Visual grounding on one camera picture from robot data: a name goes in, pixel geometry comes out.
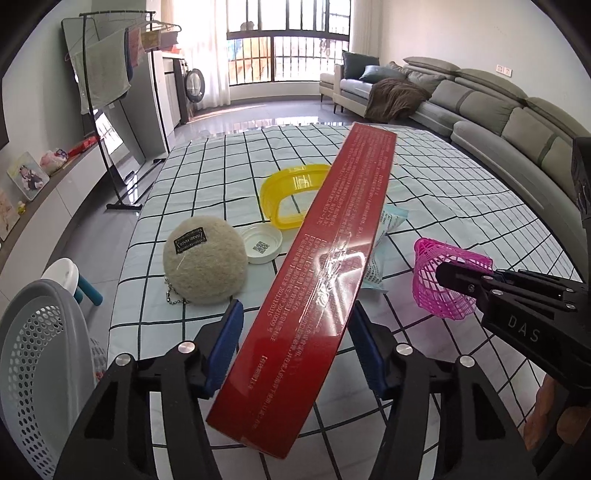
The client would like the yellow plastic lid ring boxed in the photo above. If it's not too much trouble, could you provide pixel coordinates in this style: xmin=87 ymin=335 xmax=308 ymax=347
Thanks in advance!
xmin=258 ymin=163 xmax=333 ymax=231

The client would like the pink plastic bag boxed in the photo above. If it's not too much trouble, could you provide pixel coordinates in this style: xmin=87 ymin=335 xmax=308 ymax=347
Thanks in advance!
xmin=40 ymin=149 xmax=69 ymax=176

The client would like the grey tall cabinet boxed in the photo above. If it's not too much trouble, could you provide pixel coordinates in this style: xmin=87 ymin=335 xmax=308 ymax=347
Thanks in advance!
xmin=122 ymin=51 xmax=180 ymax=160

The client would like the long grey tv cabinet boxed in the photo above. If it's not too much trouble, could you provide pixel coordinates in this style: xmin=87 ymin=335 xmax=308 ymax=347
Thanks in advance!
xmin=1 ymin=145 xmax=107 ymax=304

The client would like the baby photo frame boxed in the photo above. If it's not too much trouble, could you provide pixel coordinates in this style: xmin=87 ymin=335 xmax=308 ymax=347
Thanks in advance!
xmin=7 ymin=152 xmax=49 ymax=200

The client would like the red toothpaste box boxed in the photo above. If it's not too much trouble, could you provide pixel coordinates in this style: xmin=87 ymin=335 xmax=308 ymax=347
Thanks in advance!
xmin=206 ymin=124 xmax=397 ymax=459

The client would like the person's right hand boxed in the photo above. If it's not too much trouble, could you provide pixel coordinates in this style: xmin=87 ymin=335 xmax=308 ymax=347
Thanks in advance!
xmin=523 ymin=374 xmax=590 ymax=451

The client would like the black clothes drying rack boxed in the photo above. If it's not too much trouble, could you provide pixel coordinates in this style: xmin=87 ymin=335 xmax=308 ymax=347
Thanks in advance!
xmin=61 ymin=1 xmax=181 ymax=211

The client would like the light blue wipes packet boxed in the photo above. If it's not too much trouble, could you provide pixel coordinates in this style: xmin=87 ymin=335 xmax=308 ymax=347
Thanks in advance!
xmin=361 ymin=204 xmax=409 ymax=293

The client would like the white round cap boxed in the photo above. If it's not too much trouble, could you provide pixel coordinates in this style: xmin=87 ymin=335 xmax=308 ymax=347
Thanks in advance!
xmin=240 ymin=223 xmax=283 ymax=265

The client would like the grey perforated laundry basket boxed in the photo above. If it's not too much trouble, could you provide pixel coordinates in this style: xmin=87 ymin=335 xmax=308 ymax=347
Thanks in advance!
xmin=1 ymin=279 xmax=107 ymax=479

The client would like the beige wool ball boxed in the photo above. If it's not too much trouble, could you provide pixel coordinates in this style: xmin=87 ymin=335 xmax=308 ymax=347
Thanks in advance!
xmin=162 ymin=215 xmax=249 ymax=305

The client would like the grey hanging towel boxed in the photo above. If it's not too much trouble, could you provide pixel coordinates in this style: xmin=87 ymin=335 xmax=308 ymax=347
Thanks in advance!
xmin=70 ymin=30 xmax=131 ymax=115

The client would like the red flat package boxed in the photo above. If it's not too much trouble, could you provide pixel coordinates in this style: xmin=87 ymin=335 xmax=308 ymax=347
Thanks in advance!
xmin=68 ymin=135 xmax=99 ymax=159

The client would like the pink plastic shuttlecock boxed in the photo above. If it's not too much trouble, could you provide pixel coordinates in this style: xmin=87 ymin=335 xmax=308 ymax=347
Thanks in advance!
xmin=411 ymin=237 xmax=494 ymax=321

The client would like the brown throw blanket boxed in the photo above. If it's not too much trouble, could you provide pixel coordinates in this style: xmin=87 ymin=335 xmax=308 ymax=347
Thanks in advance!
xmin=363 ymin=78 xmax=430 ymax=123

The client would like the white round stool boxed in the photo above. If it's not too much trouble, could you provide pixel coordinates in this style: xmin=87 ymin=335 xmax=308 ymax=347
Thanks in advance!
xmin=41 ymin=258 xmax=103 ymax=306

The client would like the dark teal cushion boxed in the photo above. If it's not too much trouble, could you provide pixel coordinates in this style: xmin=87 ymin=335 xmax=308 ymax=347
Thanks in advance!
xmin=360 ymin=65 xmax=407 ymax=84

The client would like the checkered white bed sheet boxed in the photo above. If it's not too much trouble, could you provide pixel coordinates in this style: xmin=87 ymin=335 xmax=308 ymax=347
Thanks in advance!
xmin=108 ymin=124 xmax=577 ymax=479

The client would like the beige drawing photo frame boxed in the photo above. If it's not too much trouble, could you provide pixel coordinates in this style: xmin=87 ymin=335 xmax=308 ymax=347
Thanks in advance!
xmin=0 ymin=189 xmax=19 ymax=241

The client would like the white sheer curtain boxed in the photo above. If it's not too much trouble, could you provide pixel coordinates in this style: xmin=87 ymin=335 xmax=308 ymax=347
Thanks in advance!
xmin=172 ymin=0 xmax=230 ymax=109

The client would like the black wall television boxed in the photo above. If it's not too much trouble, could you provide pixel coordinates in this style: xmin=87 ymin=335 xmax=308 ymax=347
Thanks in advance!
xmin=0 ymin=117 xmax=9 ymax=149

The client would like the balcony window railing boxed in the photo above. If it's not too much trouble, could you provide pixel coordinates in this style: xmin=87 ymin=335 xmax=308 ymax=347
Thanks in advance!
xmin=226 ymin=0 xmax=352 ymax=86

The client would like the grey sectional sofa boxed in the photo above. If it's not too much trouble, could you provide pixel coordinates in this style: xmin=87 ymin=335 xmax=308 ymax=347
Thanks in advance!
xmin=405 ymin=56 xmax=590 ymax=250

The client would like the front-load washing machine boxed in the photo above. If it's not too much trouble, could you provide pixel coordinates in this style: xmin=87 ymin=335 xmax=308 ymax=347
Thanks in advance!
xmin=173 ymin=58 xmax=205 ymax=124

